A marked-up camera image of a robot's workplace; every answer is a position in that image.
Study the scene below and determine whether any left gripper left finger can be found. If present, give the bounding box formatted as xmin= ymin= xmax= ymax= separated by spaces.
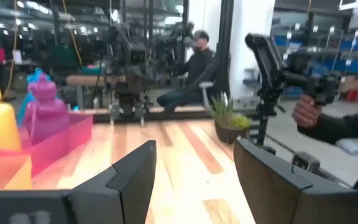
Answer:
xmin=68 ymin=140 xmax=157 ymax=224

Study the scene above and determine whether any potted green plant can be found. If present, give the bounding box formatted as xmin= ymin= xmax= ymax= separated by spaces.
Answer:
xmin=209 ymin=91 xmax=253 ymax=145

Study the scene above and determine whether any black handheld camera gimbal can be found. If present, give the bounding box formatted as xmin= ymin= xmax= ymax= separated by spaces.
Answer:
xmin=244 ymin=32 xmax=341 ymax=147

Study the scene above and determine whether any person's hand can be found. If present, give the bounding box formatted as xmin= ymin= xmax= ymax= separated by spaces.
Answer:
xmin=291 ymin=94 xmax=323 ymax=129

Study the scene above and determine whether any pink translucent plastic bin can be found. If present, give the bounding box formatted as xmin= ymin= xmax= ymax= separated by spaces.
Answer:
xmin=0 ymin=112 xmax=94 ymax=178

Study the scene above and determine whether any black frame post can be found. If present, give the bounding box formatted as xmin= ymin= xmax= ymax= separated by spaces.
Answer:
xmin=216 ymin=0 xmax=235 ymax=97

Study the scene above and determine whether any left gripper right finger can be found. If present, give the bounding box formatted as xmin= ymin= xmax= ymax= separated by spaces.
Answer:
xmin=234 ymin=139 xmax=313 ymax=224

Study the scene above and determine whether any wooden bench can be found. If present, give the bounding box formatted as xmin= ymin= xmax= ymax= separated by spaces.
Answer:
xmin=66 ymin=74 xmax=127 ymax=86

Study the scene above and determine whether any blue plastic bottle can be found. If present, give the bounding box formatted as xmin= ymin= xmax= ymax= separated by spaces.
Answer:
xmin=17 ymin=67 xmax=52 ymax=127

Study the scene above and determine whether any person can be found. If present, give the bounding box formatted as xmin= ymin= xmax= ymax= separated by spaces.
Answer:
xmin=156 ymin=29 xmax=217 ymax=110

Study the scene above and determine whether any magenta plastic bottle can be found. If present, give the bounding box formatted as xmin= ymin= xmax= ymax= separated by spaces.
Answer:
xmin=23 ymin=74 xmax=71 ymax=146

